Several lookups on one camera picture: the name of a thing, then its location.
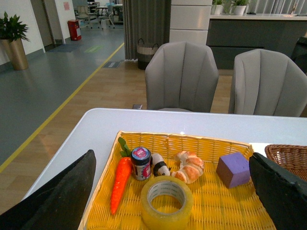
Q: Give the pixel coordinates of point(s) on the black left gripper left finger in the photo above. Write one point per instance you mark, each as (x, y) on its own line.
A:
(57, 205)

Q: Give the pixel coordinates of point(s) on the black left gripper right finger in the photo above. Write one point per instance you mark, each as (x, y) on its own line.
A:
(282, 193)

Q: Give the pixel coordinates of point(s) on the yellow packing tape roll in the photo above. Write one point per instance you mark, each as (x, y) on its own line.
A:
(166, 186)

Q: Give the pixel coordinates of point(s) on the brown wicker basket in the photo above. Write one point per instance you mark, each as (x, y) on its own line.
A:
(291, 157)

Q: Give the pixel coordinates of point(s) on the yellow woven basket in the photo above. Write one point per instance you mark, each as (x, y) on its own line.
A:
(215, 207)

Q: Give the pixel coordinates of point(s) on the white label on table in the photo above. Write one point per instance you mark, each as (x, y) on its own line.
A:
(259, 147)

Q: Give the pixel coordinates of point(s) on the purple foam cube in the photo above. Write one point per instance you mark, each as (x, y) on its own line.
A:
(233, 169)

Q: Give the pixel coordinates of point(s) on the orange toy carrot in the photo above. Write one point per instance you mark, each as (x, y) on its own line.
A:
(123, 172)

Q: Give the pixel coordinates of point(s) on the small black-lidded jar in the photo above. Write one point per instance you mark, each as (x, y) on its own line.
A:
(140, 158)

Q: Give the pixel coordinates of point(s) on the toy croissant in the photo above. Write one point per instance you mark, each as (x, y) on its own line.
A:
(191, 167)

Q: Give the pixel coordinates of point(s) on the toy panda figure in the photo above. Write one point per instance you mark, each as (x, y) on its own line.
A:
(159, 166)

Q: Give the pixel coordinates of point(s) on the grey chair right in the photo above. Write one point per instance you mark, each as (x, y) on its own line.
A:
(267, 82)

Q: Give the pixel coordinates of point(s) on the grey chair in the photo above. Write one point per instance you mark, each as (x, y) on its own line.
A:
(181, 76)
(267, 82)

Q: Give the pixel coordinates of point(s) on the grey chair left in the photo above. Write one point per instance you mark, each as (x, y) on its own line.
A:
(181, 76)

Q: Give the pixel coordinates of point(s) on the grey counter cabinet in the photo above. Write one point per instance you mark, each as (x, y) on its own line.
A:
(228, 37)

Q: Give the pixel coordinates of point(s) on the black white woven hamper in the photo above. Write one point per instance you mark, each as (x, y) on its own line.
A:
(145, 52)

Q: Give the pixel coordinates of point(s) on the red cabinet box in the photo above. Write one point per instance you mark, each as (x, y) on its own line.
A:
(74, 30)

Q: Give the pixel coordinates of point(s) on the potted plant gold planter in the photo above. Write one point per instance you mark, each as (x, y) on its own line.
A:
(12, 32)

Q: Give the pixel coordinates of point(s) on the white potted plant right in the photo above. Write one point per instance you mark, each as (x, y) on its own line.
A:
(238, 6)

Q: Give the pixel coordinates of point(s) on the white potted plant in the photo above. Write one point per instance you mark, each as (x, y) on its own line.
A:
(217, 7)
(238, 6)

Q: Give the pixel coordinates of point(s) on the office chairs and desk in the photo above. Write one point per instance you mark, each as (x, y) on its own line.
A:
(87, 15)

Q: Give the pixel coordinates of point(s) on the white potted plant left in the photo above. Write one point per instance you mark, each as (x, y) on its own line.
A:
(217, 7)

